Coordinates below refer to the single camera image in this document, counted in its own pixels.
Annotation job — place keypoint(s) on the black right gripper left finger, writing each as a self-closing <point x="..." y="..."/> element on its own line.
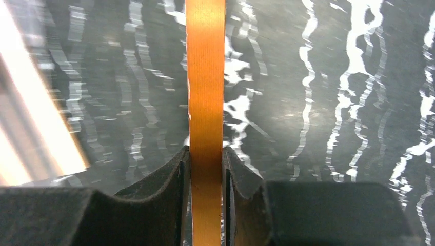
<point x="151" y="211"/>

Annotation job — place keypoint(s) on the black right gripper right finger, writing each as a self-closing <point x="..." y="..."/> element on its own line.
<point x="279" y="212"/>

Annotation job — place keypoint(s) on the orange wooden picture frame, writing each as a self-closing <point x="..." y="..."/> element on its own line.
<point x="205" y="35"/>

